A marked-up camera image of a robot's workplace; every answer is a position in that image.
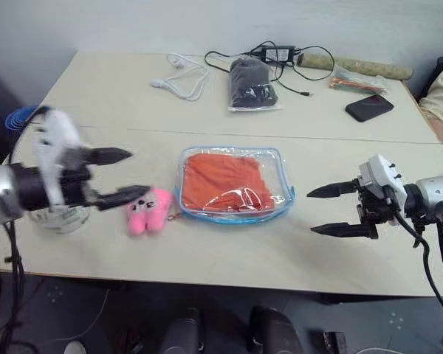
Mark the blue ribbed cup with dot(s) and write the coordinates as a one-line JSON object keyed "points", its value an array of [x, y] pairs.
{"points": [[16, 119]]}

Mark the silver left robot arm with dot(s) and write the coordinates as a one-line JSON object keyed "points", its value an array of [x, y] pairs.
{"points": [[0, 184]]}

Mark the clear plastic pouch blue trim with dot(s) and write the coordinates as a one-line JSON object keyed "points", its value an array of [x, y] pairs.
{"points": [[277, 184]]}

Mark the clear plastic container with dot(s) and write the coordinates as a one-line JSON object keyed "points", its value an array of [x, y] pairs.
{"points": [[59, 219]]}

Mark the rolled brown mat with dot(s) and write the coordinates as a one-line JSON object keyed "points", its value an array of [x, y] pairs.
{"points": [[358, 66]]}

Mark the black smartphone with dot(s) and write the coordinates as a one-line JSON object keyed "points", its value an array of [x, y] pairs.
{"points": [[369, 107]]}

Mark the orange cloth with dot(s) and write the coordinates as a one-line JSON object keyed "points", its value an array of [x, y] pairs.
{"points": [[225, 180]]}

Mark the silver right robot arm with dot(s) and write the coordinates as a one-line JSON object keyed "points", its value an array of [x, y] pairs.
{"points": [[437, 199]]}

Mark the black power adapter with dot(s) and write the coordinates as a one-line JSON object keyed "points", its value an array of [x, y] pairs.
{"points": [[278, 53]]}

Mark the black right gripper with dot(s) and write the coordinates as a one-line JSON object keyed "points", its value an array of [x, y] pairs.
{"points": [[373, 206]]}

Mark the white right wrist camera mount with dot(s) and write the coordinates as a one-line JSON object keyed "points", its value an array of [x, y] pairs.
{"points": [[382, 173]]}

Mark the black cloth in plastic bag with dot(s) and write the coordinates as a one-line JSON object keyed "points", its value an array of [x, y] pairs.
{"points": [[251, 85]]}

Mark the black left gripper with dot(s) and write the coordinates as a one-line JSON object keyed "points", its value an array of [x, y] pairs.
{"points": [[75, 177]]}

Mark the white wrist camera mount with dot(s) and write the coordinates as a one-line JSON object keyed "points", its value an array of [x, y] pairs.
{"points": [[382, 173], [55, 147]]}

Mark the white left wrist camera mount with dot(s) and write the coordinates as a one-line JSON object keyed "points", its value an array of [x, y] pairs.
{"points": [[55, 147]]}

